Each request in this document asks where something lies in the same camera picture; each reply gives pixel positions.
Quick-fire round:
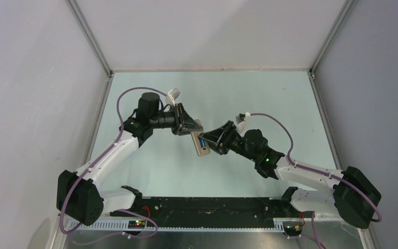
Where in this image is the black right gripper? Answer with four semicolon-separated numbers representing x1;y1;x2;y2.
199;121;258;163

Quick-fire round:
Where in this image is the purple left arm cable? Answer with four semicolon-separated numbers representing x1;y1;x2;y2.
59;87;169;246

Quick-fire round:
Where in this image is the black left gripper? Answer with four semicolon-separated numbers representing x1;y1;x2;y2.
149;103;202;135

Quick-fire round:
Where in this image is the right controller board with LEDs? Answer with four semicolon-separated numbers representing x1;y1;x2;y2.
283;225;302;239

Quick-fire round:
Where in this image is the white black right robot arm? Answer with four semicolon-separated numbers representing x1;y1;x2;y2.
198;121;381;229

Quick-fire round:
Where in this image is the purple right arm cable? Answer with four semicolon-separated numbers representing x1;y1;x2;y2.
250;113;383;249

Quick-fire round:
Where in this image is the left controller board with LEDs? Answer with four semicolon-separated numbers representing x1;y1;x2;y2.
127;220;147;229

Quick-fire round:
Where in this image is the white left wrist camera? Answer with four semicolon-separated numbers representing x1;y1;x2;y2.
165;88;180;106

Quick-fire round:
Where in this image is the beige remote control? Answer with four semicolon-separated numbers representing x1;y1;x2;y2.
190;119;211;157

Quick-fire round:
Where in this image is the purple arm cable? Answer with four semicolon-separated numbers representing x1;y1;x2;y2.
250;113;383;249
59;87;169;246

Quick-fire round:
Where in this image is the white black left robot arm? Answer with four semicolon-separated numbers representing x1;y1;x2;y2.
56;87;203;226

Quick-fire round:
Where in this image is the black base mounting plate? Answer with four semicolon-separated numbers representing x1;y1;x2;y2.
110;196;315;228

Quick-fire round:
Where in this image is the blue battery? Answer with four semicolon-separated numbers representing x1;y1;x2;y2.
199;139;206;149

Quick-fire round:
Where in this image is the grey slotted cable duct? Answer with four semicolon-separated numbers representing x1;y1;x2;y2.
69;220;286;233

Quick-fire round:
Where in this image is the controller board with leds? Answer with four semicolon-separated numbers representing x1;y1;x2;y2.
127;220;147;229
283;225;302;239

